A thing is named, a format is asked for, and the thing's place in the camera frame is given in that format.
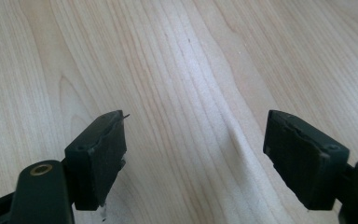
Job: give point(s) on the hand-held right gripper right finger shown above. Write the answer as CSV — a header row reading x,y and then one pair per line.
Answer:
x,y
304,161

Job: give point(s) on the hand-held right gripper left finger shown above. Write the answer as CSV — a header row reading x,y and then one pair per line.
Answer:
x,y
98,161

